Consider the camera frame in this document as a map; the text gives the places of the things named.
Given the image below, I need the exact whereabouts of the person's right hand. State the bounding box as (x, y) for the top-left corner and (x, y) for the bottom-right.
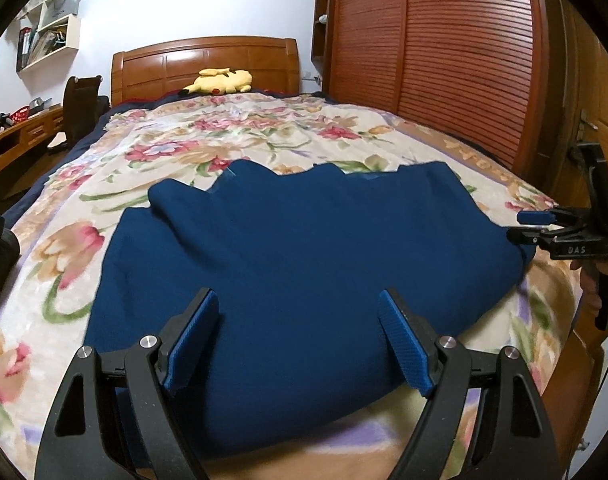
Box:
(571, 259), (602, 311)

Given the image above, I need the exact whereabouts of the wooden desk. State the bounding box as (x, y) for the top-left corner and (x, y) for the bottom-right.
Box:
(0, 105), (67, 186)

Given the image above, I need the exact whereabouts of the yellow plush toy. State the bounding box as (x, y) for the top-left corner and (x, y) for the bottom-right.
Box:
(179, 66), (253, 97)

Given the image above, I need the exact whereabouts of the row of books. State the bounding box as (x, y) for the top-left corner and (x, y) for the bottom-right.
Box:
(18, 25), (67, 68)

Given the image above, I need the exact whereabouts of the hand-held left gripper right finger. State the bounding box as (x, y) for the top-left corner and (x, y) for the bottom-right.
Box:
(377, 287), (560, 480)

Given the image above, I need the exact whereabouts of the white paper bag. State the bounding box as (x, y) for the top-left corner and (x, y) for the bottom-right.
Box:
(38, 0), (79, 28)

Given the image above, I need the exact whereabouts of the wooden louvered wardrobe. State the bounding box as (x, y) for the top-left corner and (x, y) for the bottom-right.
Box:
(311, 0), (565, 201)

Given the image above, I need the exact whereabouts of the navy blue suit jacket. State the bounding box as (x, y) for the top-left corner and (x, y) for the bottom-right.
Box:
(86, 159), (535, 433)

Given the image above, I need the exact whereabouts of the dark brown chair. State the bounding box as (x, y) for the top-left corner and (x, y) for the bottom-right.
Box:
(48, 75), (109, 150)

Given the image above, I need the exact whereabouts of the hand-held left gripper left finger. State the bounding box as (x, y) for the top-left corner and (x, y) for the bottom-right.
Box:
(34, 287), (219, 480)

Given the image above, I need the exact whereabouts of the wooden door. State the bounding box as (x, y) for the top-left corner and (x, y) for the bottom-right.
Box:
(549, 0), (608, 241)

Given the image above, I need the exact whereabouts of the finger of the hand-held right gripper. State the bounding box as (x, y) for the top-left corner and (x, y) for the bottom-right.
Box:
(518, 207), (594, 235)
(506, 227), (572, 247)

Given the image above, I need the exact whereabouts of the floral blanket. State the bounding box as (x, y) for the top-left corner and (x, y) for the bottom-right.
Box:
(0, 92), (585, 480)

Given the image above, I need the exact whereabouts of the white wall shelf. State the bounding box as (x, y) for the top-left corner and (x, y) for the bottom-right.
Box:
(16, 0), (89, 73)

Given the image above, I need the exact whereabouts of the wooden bed headboard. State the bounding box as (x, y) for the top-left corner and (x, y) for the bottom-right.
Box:
(110, 36), (303, 106)

